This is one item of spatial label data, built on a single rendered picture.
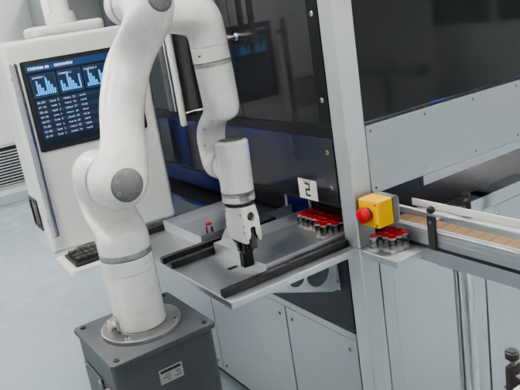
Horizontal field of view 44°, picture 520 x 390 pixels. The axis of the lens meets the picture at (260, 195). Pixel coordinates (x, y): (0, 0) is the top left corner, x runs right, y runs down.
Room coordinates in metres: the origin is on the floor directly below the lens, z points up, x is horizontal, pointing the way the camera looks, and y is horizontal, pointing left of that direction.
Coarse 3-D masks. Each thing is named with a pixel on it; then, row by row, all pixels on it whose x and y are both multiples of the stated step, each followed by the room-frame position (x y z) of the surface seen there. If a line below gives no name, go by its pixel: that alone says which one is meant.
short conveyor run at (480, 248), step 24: (408, 216) 1.64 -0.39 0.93; (432, 216) 1.49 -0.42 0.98; (456, 216) 1.58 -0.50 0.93; (480, 216) 1.48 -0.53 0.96; (432, 240) 1.49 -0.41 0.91; (456, 240) 1.44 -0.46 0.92; (480, 240) 1.40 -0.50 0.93; (504, 240) 1.38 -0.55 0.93; (456, 264) 1.44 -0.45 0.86; (480, 264) 1.38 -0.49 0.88; (504, 264) 1.33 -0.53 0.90
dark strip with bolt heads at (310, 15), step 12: (312, 0) 1.65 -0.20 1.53; (312, 12) 1.65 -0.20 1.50; (312, 24) 1.66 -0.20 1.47; (312, 36) 1.66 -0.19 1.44; (312, 48) 1.67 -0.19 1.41; (312, 60) 1.68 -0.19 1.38; (324, 72) 1.64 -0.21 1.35; (324, 84) 1.64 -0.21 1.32; (324, 96) 1.65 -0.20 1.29; (324, 108) 1.65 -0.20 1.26; (324, 120) 1.66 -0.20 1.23
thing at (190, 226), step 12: (216, 204) 2.11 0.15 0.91; (180, 216) 2.04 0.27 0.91; (192, 216) 2.06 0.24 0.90; (204, 216) 2.09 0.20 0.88; (216, 216) 2.07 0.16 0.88; (264, 216) 1.91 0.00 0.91; (276, 216) 1.93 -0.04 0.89; (168, 228) 1.98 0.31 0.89; (180, 228) 1.90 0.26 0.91; (192, 228) 1.98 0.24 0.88; (204, 228) 1.96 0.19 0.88; (216, 228) 1.94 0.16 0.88; (192, 240) 1.84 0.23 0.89; (204, 240) 1.79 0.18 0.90
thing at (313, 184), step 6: (300, 180) 1.77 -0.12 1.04; (306, 180) 1.75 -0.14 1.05; (312, 180) 1.72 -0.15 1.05; (300, 186) 1.77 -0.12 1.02; (306, 186) 1.75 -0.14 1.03; (312, 186) 1.73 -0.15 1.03; (300, 192) 1.78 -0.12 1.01; (312, 192) 1.73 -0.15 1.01; (306, 198) 1.76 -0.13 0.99; (312, 198) 1.73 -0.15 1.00
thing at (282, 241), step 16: (272, 224) 1.83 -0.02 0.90; (288, 224) 1.86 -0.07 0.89; (224, 240) 1.73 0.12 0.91; (256, 240) 1.77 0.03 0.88; (272, 240) 1.75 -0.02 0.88; (288, 240) 1.73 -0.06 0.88; (304, 240) 1.71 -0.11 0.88; (320, 240) 1.69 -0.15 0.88; (336, 240) 1.63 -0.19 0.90; (224, 256) 1.67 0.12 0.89; (256, 256) 1.65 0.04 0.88; (272, 256) 1.63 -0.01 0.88; (288, 256) 1.54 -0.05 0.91
